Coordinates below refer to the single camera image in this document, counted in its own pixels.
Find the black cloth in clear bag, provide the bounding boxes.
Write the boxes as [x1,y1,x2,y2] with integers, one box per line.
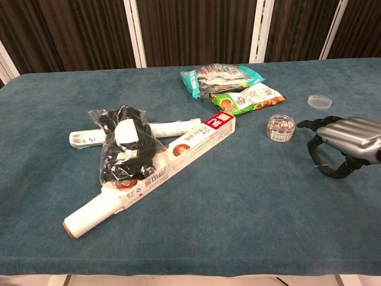
[88,105,170,190]

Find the green snack bag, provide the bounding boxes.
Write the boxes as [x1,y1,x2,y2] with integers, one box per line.
[209,82,287,116]

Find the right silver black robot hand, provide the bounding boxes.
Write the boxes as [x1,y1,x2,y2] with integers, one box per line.
[296,116,381,179]

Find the teal table cloth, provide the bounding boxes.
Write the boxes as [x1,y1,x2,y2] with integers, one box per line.
[0,57,381,276]

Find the clear round plastic lid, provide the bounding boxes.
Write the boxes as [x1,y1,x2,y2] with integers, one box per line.
[307,94,333,110]

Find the small clear round container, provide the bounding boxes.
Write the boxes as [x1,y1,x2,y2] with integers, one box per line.
[266,114,296,143]

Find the teal clear snack bag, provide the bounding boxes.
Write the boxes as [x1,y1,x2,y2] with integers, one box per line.
[180,63,267,101]

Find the white partition post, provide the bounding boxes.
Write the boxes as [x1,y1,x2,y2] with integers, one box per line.
[249,0,275,64]
[319,0,349,60]
[123,0,148,69]
[0,40,21,86]

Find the white baking paper box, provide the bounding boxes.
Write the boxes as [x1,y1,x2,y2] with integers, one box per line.
[111,111,237,215]

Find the white wrapped roll with barcode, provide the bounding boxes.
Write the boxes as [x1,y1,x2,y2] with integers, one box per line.
[68,117,202,150]

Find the white paper roll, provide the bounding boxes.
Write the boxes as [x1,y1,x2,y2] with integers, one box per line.
[62,190,123,240]

